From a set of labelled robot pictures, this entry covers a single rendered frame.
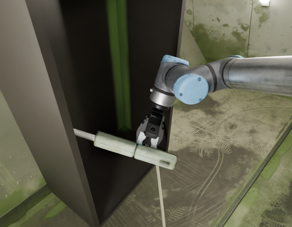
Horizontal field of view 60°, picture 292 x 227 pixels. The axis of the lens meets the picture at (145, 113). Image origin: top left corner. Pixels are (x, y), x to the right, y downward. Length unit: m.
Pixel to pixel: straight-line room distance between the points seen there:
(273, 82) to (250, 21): 2.14
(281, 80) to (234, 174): 1.46
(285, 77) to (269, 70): 0.05
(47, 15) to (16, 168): 1.28
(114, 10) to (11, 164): 1.30
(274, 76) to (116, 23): 0.85
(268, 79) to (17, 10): 0.53
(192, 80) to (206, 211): 1.20
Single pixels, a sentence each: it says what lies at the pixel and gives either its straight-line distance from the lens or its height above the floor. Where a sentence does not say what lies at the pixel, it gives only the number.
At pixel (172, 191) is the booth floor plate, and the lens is 1.87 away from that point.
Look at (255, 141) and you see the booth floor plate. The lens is 2.24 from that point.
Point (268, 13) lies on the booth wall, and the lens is 2.63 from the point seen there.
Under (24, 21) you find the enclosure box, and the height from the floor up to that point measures 1.44.
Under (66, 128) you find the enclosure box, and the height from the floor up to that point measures 1.15.
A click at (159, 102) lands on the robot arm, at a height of 1.08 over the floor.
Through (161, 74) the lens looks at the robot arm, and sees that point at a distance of 0.84.
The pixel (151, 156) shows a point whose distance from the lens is 0.92.
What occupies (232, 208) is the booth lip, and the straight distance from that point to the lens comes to 1.81.
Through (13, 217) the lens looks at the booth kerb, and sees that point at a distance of 2.09.
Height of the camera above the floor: 1.55
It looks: 36 degrees down
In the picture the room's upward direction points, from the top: 10 degrees counter-clockwise
